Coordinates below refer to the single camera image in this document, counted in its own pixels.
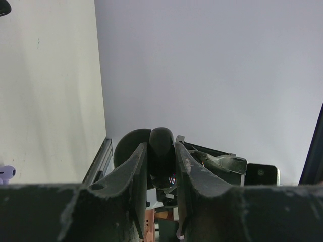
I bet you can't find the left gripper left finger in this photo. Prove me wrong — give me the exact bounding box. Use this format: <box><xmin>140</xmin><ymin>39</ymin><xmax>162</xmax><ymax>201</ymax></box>
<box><xmin>1</xmin><ymin>143</ymin><xmax>147</xmax><ymax>241</ymax></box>

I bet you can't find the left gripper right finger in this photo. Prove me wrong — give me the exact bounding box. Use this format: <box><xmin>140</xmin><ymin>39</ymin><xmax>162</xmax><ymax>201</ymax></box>
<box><xmin>175</xmin><ymin>143</ymin><xmax>322</xmax><ymax>241</ymax></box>

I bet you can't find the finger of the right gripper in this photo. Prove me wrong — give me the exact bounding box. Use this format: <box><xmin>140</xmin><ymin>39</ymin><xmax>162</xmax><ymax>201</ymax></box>
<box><xmin>186</xmin><ymin>143</ymin><xmax>247</xmax><ymax>186</ymax></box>

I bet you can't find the black earbud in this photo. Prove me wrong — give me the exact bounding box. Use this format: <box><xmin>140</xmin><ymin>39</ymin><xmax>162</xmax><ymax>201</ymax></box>
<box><xmin>0</xmin><ymin>0</ymin><xmax>12</xmax><ymax>17</ymax></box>

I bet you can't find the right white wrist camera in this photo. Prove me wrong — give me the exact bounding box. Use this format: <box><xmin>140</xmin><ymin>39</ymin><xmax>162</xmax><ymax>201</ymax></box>
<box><xmin>244</xmin><ymin>163</ymin><xmax>280</xmax><ymax>186</ymax></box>

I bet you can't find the aluminium frame rail front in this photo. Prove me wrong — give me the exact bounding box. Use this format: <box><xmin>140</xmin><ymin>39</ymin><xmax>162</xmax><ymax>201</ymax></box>
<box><xmin>83</xmin><ymin>138</ymin><xmax>113</xmax><ymax>186</ymax></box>

